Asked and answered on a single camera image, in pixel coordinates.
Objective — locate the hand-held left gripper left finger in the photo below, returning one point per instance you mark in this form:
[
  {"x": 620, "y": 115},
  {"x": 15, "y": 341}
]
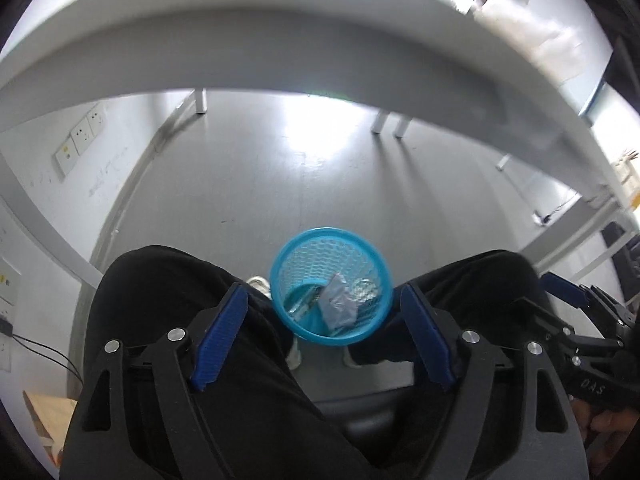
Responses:
[{"x": 220, "y": 335}]

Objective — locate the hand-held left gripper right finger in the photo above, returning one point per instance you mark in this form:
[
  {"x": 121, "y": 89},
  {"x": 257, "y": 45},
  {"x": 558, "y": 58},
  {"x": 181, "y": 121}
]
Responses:
[{"x": 425, "y": 335}]

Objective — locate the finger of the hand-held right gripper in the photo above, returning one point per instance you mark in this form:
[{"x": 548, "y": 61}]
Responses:
[
  {"x": 562, "y": 290},
  {"x": 612, "y": 305}
]

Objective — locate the blue mesh plastic wastebasket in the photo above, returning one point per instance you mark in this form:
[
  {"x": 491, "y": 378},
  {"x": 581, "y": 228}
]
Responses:
[{"x": 327, "y": 340}]

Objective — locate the person's right hand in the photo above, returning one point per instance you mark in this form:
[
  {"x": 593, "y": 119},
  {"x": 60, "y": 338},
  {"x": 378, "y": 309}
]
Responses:
[{"x": 612, "y": 422}]

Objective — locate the white shoe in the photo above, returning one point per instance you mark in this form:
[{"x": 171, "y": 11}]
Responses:
[{"x": 257, "y": 284}]

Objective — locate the crinkled foil wrapper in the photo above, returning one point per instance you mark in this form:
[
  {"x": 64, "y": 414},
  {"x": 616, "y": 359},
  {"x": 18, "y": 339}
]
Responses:
[{"x": 367, "y": 292}]

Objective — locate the black pants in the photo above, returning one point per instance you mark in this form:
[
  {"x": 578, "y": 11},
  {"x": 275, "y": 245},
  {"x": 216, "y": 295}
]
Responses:
[{"x": 150, "y": 285}]

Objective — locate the crumpled clear plastic wrapper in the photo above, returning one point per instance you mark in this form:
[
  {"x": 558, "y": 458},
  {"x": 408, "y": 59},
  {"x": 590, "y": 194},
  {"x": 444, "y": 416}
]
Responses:
[{"x": 337, "y": 302}]

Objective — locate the white table leg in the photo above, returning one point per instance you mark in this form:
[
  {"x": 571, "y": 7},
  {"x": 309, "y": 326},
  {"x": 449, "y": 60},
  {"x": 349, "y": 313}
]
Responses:
[
  {"x": 200, "y": 101},
  {"x": 503, "y": 162},
  {"x": 401, "y": 126},
  {"x": 380, "y": 121}
]

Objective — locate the wooden board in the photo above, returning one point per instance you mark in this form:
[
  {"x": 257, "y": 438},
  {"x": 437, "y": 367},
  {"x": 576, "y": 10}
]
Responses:
[{"x": 50, "y": 415}]

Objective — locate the black plug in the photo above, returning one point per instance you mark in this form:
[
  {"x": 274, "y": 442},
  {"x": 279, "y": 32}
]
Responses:
[{"x": 6, "y": 327}]

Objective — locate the white table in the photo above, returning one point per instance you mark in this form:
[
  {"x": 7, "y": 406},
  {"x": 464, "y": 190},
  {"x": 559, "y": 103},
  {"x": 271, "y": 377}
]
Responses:
[{"x": 300, "y": 60}]

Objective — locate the white wall socket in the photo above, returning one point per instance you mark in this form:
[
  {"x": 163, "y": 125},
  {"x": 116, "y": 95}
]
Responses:
[
  {"x": 9, "y": 285},
  {"x": 4, "y": 352},
  {"x": 66, "y": 159},
  {"x": 97, "y": 120},
  {"x": 81, "y": 139}
]

